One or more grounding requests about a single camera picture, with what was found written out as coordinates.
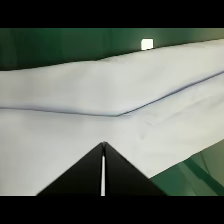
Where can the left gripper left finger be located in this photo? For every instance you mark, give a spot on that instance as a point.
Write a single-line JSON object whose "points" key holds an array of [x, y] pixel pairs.
{"points": [[81, 176]]}

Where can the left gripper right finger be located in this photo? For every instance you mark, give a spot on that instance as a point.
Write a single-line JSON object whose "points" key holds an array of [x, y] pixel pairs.
{"points": [[128, 176]]}

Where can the white shirt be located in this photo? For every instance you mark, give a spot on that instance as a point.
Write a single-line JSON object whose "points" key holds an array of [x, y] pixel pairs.
{"points": [[110, 86]]}

